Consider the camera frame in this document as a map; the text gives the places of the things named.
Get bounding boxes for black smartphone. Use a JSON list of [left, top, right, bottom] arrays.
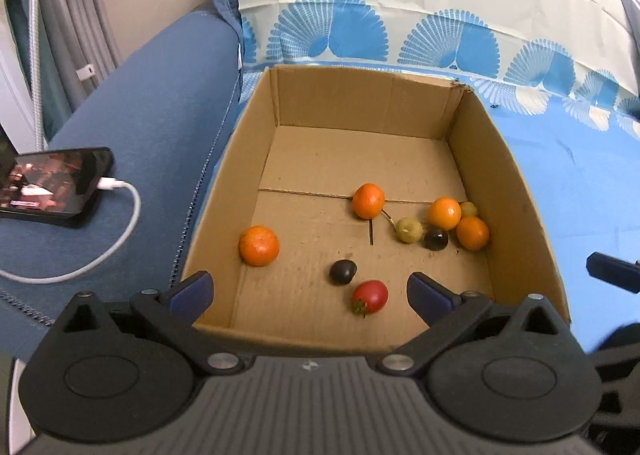
[[0, 147, 115, 228]]

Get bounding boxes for braided steamer hose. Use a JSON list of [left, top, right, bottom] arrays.
[[27, 0, 49, 152]]

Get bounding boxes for blue sofa cover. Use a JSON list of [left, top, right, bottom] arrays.
[[0, 0, 246, 361]]

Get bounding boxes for dark purple grape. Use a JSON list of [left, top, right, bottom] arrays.
[[424, 227, 449, 251], [328, 259, 358, 286]]

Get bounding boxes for red cherry tomato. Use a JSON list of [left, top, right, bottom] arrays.
[[351, 280, 390, 318]]

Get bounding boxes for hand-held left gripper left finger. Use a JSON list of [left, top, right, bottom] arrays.
[[60, 271, 246, 376]]

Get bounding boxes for blue fan-patterned sheet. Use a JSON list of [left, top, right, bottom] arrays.
[[237, 0, 640, 351]]

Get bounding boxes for grey curtain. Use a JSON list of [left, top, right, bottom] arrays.
[[37, 0, 123, 110]]

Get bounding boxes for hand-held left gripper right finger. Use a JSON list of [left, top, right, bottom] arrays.
[[379, 272, 568, 376]]

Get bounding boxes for small orange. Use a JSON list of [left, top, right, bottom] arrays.
[[238, 226, 281, 267], [351, 183, 386, 220], [427, 197, 462, 231], [456, 216, 491, 252]]

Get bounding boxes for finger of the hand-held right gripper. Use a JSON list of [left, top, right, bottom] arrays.
[[586, 251, 640, 295]]

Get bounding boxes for brown cardboard box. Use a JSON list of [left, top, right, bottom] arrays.
[[179, 64, 572, 353]]

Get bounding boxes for white charging cable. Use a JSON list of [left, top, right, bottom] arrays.
[[0, 177, 142, 284]]

